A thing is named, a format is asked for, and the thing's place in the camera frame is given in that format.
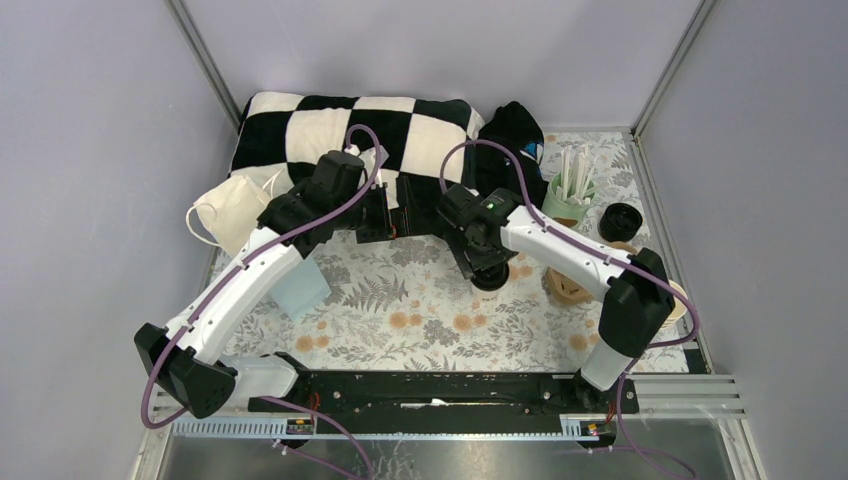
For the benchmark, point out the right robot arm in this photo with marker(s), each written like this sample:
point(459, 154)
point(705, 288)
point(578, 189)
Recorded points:
point(485, 233)

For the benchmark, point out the floral table mat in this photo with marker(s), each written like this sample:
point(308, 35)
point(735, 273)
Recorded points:
point(403, 305)

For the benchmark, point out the brown cardboard cup carrier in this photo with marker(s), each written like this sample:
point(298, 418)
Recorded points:
point(563, 291)

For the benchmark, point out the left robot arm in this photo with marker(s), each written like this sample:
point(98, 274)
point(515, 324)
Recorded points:
point(185, 357)

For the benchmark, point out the light blue napkin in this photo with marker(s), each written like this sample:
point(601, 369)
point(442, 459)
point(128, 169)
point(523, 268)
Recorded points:
point(301, 291)

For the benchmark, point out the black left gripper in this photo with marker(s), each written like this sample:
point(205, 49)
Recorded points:
point(404, 220)

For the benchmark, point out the black white checkered pillow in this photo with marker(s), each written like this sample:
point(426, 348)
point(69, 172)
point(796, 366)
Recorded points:
point(289, 132)

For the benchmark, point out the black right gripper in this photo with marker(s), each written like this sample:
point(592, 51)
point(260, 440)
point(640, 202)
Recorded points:
point(459, 243)

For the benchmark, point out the white paper bag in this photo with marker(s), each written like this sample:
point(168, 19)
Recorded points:
point(226, 215)

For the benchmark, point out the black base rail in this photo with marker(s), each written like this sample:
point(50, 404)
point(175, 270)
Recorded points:
point(454, 403)

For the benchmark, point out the stack of paper cups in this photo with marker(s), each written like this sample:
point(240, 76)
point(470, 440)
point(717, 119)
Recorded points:
point(679, 309)

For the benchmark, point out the stack of black lids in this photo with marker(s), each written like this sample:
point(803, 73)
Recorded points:
point(620, 222)

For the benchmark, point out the green straw holder cup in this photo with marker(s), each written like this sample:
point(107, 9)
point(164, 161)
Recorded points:
point(568, 212)

